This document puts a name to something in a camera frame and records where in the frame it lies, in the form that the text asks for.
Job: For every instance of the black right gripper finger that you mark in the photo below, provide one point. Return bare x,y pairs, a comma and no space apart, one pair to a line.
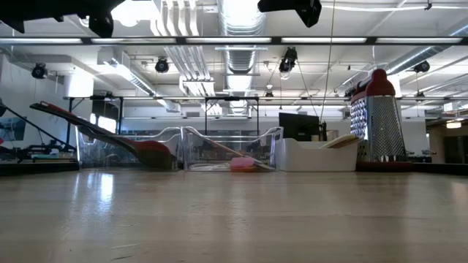
278,5

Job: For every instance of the black slotted nylon spoon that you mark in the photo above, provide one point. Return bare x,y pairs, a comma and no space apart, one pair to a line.
91,129

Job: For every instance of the cream coloured knife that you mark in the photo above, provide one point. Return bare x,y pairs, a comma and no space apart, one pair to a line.
342,140

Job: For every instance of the red slotted silicone turner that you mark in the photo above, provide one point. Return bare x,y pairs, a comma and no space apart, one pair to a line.
153,146

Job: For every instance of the overhead light bar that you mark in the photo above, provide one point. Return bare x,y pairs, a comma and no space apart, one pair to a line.
226,40

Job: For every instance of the black ceiling spotlight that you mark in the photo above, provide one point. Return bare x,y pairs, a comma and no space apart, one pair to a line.
422,66
39,70
162,65

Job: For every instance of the black metal rack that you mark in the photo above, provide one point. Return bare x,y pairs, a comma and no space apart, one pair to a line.
232,98

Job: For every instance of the black computer monitor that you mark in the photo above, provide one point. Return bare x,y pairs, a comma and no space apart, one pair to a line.
298,128

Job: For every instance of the clear plastic bin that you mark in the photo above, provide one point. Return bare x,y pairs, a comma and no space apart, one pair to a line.
109,157
219,149

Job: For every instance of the metal box grater red trim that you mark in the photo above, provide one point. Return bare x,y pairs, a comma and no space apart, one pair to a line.
385,128

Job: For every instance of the white plastic bin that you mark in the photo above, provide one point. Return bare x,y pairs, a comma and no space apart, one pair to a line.
314,160

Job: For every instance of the black hanging overhead camera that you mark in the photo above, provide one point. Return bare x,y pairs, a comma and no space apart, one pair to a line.
289,58

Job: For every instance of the silver ventilation duct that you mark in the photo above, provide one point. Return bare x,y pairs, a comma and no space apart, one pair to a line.
241,58

